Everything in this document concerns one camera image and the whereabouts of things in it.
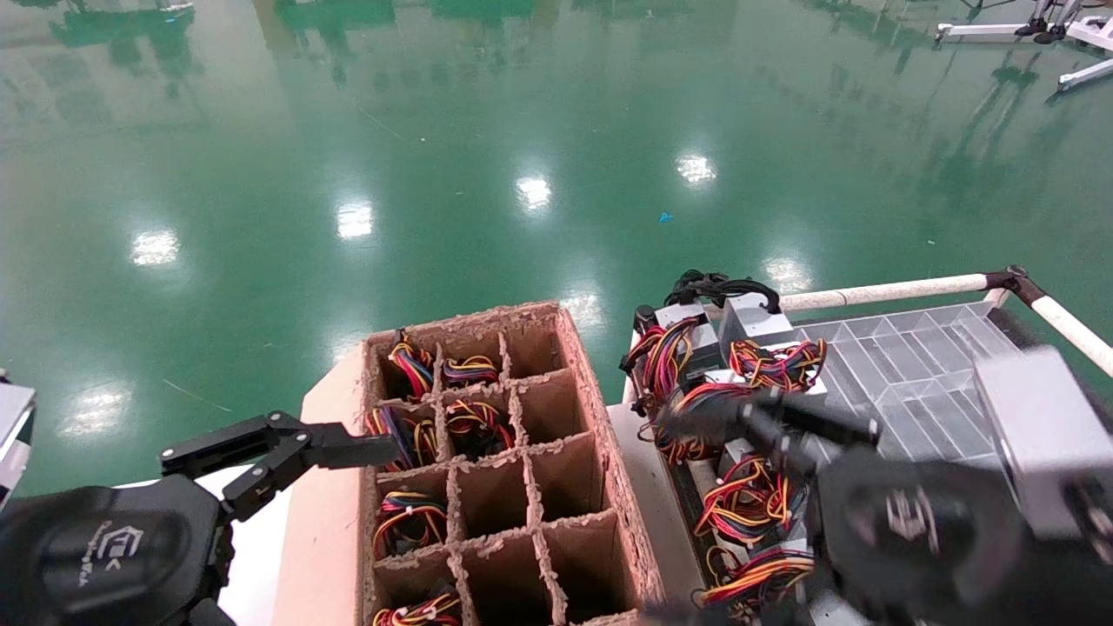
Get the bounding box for pale pink cardboard flap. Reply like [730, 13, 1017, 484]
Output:
[272, 343, 383, 626]

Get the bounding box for clear plastic divider tray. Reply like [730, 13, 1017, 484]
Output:
[765, 300, 1027, 466]

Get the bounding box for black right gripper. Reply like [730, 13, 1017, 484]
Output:
[656, 389, 1032, 626]

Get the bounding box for silver power supply coloured wires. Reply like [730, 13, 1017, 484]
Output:
[445, 397, 517, 460]
[619, 300, 724, 416]
[372, 584, 462, 626]
[729, 337, 829, 396]
[696, 452, 814, 549]
[374, 489, 450, 559]
[693, 546, 818, 614]
[652, 370, 770, 462]
[387, 329, 436, 401]
[442, 354, 502, 390]
[363, 404, 440, 472]

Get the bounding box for white frame beam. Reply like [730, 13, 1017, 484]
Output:
[1056, 57, 1113, 93]
[935, 22, 1037, 44]

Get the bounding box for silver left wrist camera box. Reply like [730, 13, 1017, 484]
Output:
[0, 381, 37, 509]

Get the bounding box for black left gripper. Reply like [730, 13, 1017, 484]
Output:
[0, 433, 314, 626]

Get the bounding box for silver power supply black cable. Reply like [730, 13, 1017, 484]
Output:
[665, 270, 794, 362]

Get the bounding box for cardboard box with dividers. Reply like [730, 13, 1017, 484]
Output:
[359, 300, 672, 626]

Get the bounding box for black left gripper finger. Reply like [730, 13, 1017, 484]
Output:
[160, 413, 408, 481]

